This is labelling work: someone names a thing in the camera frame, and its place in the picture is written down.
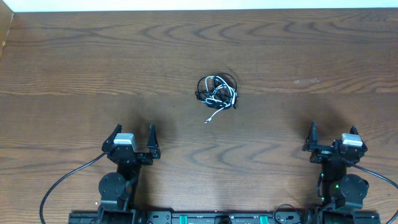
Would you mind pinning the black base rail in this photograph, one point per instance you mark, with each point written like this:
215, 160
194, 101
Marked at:
159, 217

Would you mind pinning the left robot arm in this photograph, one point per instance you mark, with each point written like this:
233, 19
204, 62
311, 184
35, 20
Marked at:
118, 189

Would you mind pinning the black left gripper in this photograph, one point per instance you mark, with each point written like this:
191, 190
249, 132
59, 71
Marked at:
132, 155

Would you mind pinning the cardboard box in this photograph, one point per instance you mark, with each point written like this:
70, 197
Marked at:
6, 18

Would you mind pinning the clear tape scrap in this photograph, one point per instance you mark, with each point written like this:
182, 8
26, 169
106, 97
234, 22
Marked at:
306, 81

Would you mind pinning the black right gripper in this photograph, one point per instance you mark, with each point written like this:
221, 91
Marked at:
331, 150

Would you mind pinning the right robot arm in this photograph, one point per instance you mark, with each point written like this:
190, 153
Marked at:
341, 193

